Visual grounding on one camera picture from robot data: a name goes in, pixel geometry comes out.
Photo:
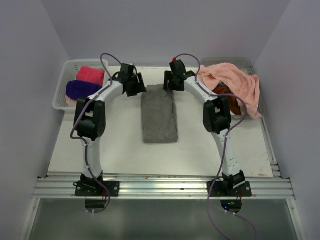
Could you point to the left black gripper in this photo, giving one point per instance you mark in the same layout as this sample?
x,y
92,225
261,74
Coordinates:
x,y
140,87

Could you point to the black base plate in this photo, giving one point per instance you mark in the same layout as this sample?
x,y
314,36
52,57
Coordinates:
x,y
221,189
90,188

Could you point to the pale pink rolled towel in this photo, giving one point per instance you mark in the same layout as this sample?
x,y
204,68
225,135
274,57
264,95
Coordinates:
x,y
70,102

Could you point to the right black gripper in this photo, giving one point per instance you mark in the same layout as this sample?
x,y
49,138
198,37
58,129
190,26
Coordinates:
x,y
168,76

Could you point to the light pink towel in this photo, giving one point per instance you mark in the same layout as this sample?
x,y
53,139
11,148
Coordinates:
x,y
237,80

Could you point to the aluminium mounting rail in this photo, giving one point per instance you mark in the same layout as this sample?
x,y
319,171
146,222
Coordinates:
x,y
161,187

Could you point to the grey towel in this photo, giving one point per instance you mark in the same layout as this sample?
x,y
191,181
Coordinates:
x,y
159,116

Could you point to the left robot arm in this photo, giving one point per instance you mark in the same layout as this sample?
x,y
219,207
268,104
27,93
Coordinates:
x,y
90,117

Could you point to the purple rolled towel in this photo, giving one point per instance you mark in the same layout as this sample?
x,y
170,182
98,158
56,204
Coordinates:
x,y
81,89

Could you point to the brown towel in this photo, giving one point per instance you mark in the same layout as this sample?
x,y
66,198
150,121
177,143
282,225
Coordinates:
x,y
224,91

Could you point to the white plastic basket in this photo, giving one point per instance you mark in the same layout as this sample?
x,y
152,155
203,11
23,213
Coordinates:
x,y
68,73

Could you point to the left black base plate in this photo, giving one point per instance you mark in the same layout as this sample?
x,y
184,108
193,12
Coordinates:
x,y
90,188

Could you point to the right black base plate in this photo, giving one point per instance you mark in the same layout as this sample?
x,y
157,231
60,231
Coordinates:
x,y
221,189

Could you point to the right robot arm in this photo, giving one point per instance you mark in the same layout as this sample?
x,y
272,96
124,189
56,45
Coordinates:
x,y
216,120

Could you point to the hot pink rolled towel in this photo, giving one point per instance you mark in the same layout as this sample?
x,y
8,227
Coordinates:
x,y
91,75

